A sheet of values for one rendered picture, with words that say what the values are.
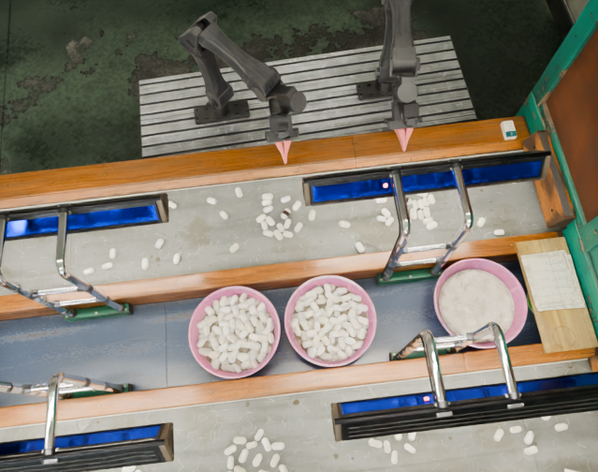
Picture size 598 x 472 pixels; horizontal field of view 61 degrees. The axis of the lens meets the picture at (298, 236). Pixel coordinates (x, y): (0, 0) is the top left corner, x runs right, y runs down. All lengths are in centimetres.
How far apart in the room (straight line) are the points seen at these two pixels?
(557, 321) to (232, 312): 94
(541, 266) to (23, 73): 274
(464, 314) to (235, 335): 68
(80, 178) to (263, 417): 96
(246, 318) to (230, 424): 30
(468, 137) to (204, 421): 121
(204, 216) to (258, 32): 161
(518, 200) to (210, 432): 117
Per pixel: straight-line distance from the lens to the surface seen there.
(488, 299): 163
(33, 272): 179
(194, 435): 153
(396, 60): 156
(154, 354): 164
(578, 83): 166
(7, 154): 302
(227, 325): 154
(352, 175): 127
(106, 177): 179
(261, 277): 153
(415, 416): 115
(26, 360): 180
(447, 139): 177
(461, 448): 154
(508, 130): 182
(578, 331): 165
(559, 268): 168
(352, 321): 152
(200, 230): 164
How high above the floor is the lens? 223
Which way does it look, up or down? 69 degrees down
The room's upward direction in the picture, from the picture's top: 5 degrees counter-clockwise
